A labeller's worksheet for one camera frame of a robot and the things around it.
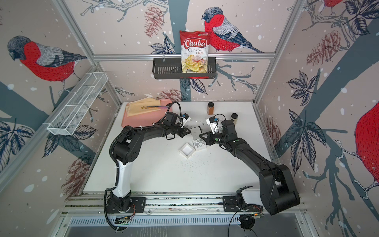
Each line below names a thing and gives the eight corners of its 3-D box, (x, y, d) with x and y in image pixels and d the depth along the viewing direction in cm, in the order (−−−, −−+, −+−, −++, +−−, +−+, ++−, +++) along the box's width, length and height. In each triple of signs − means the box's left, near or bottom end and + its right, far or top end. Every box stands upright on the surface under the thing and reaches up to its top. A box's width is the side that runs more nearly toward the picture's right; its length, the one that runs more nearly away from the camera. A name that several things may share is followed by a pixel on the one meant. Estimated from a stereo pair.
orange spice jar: (207, 114, 115) (208, 106, 107) (206, 110, 118) (207, 101, 110) (213, 114, 115) (214, 106, 107) (212, 110, 118) (213, 101, 110)
